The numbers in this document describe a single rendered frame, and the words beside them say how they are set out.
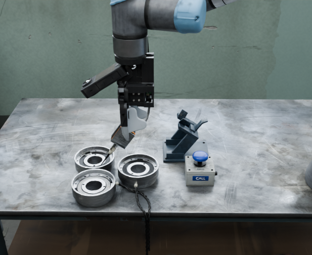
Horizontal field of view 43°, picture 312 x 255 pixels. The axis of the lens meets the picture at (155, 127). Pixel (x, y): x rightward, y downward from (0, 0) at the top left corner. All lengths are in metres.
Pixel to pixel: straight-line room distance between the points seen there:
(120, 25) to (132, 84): 0.14
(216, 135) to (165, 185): 0.29
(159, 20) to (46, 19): 1.85
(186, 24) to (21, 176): 0.59
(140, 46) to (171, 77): 1.80
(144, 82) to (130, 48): 0.09
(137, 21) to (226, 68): 1.86
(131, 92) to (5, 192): 0.41
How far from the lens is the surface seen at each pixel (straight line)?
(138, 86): 0.89
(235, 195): 1.01
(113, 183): 0.98
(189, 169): 1.00
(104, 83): 0.90
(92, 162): 1.10
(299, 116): 1.41
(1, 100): 2.93
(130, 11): 0.83
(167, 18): 0.81
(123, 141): 0.98
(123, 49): 0.86
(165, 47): 2.58
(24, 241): 1.29
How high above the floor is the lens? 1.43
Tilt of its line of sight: 30 degrees down
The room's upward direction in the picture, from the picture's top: straight up
